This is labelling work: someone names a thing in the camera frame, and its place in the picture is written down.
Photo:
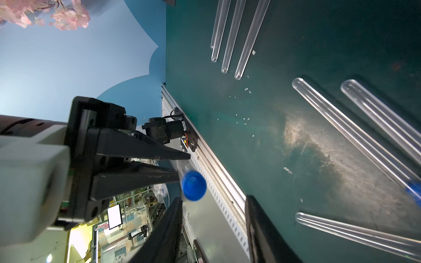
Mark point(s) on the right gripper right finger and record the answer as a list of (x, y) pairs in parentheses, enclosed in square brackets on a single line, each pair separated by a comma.
[(266, 245)]

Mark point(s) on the test tube diagonal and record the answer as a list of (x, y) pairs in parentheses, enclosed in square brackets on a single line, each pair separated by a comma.
[(407, 137), (382, 158)]

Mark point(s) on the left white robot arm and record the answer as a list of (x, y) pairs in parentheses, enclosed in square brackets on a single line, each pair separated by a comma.
[(161, 129)]

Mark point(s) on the pink cherry blossom tree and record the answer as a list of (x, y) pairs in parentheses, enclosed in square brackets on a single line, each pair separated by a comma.
[(63, 15)]

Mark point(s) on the test tube horizontal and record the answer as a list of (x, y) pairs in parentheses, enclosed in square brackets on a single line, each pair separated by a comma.
[(182, 167)]

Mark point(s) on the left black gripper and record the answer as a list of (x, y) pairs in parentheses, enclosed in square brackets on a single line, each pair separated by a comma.
[(94, 150)]

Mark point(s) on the aluminium mounting rail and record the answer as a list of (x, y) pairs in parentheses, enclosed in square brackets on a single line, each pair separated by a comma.
[(216, 224)]

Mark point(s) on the test tube middle upper diagonal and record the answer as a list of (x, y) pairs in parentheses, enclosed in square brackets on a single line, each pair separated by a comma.
[(407, 137)]

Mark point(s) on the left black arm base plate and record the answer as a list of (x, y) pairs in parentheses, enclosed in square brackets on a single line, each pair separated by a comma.
[(190, 139)]

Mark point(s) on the test tube middle lower diagonal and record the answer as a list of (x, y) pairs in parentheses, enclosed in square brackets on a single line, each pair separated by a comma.
[(382, 158)]

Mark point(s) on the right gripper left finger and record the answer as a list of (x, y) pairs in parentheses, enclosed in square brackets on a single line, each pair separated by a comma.
[(163, 244)]

